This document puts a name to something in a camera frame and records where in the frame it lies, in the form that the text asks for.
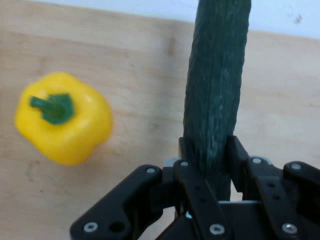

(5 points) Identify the yellow bell pepper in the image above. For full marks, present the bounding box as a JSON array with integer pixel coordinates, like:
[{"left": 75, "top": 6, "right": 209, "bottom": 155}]
[{"left": 13, "top": 71, "right": 114, "bottom": 166}]

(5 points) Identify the long dark green cucumber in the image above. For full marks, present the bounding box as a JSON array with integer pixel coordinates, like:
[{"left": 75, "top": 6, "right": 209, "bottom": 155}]
[{"left": 182, "top": 0, "right": 252, "bottom": 201}]

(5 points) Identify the wooden cutting board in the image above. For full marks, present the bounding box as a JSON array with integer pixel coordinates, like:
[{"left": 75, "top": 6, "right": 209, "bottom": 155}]
[{"left": 0, "top": 0, "right": 320, "bottom": 240}]

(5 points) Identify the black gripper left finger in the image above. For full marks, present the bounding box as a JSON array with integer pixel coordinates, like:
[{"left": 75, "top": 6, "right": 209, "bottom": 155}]
[{"left": 69, "top": 136, "right": 235, "bottom": 240}]

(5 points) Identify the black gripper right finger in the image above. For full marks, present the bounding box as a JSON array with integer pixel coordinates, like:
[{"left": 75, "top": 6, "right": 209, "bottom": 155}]
[{"left": 225, "top": 135, "right": 320, "bottom": 240}]

